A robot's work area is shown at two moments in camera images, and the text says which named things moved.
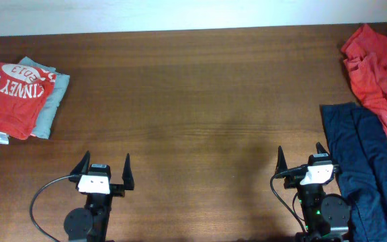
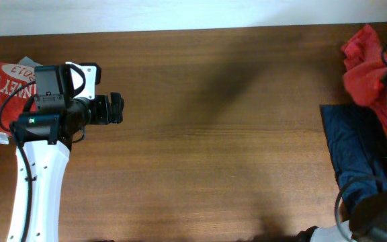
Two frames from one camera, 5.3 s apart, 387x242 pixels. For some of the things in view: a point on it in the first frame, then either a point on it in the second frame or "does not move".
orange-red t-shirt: x=379 y=73 does not move
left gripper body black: x=117 y=190 -> x=99 y=112
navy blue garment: x=369 y=173 does not move
